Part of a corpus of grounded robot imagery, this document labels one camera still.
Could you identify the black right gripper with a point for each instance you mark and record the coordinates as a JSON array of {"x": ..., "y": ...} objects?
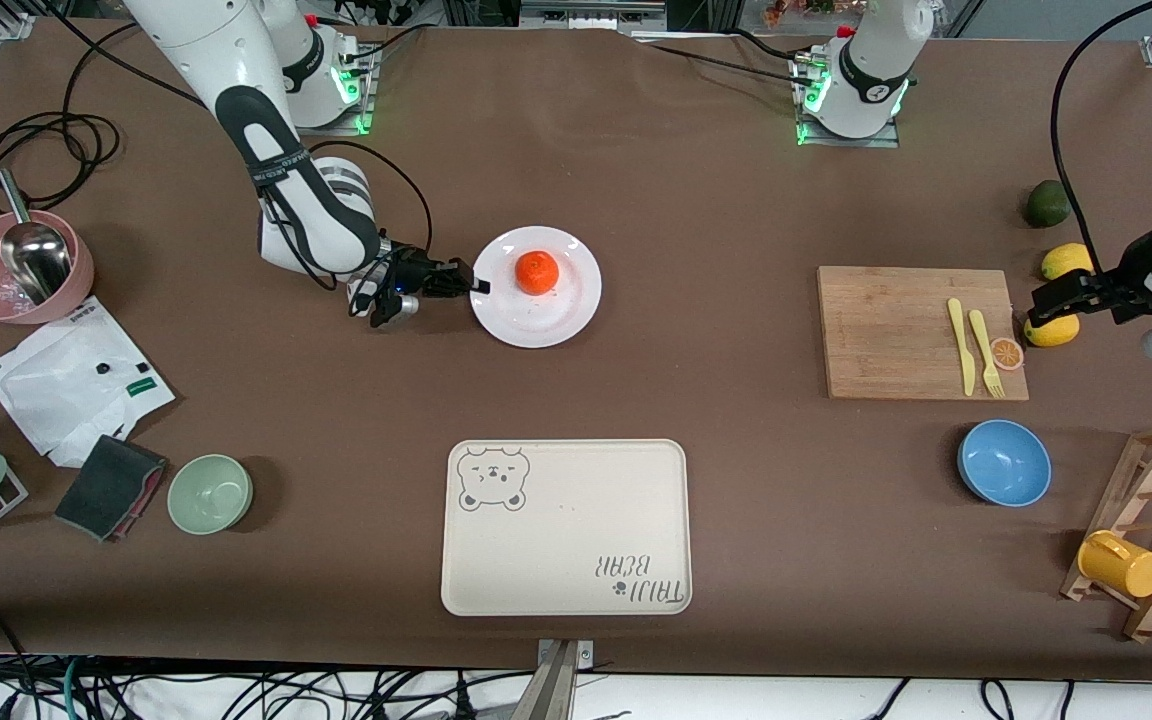
[{"x": 414, "y": 272}]

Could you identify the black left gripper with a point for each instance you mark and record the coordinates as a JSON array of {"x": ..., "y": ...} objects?
[{"x": 1119, "y": 285}]

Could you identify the orange fruit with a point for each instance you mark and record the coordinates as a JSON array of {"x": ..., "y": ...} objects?
[{"x": 537, "y": 273}]

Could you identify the white round plate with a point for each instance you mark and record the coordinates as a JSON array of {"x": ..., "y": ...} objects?
[{"x": 536, "y": 320}]

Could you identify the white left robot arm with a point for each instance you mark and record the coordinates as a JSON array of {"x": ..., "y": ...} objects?
[{"x": 871, "y": 80}]

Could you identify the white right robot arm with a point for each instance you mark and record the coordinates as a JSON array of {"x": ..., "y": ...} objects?
[{"x": 236, "y": 60}]

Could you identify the yellow lemon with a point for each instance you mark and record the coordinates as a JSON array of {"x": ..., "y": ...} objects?
[
  {"x": 1054, "y": 334},
  {"x": 1064, "y": 260}
]

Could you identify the toy orange slice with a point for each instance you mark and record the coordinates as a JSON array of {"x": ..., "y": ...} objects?
[{"x": 1007, "y": 353}]

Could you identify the yellow plastic fork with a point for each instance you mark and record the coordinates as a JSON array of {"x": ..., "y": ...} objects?
[{"x": 981, "y": 340}]

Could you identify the yellow plastic knife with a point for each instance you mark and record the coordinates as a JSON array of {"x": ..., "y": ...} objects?
[{"x": 963, "y": 350}]

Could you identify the dark green avocado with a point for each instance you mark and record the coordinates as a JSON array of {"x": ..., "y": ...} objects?
[{"x": 1048, "y": 204}]

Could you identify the brown table cover sheet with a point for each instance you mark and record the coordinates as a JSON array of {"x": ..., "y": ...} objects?
[{"x": 336, "y": 400}]

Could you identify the blue bowl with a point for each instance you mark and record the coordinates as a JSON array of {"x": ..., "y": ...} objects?
[{"x": 1004, "y": 465}]

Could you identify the wooden cutting board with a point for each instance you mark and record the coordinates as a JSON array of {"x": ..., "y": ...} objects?
[{"x": 886, "y": 330}]

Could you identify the wooden cup rack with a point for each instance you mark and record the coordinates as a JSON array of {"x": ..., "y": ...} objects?
[{"x": 1140, "y": 490}]

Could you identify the yellow mug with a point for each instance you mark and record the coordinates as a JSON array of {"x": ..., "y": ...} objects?
[{"x": 1126, "y": 568}]

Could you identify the cream tray with bear print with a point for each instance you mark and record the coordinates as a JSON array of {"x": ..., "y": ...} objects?
[{"x": 566, "y": 540}]

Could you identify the pale green bowl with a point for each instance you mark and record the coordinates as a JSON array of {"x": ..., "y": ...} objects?
[{"x": 209, "y": 495}]

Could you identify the grey and pink folded cloth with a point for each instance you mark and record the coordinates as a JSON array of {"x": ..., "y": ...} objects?
[{"x": 108, "y": 488}]

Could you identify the white plastic bag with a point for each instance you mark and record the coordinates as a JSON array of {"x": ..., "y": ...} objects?
[{"x": 56, "y": 400}]

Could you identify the metal scoop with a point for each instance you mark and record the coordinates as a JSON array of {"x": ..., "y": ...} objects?
[{"x": 36, "y": 255}]

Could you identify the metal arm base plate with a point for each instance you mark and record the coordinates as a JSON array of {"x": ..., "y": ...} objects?
[
  {"x": 886, "y": 140},
  {"x": 364, "y": 110}
]

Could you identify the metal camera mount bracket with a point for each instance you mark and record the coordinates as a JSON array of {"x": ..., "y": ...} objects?
[{"x": 558, "y": 690}]

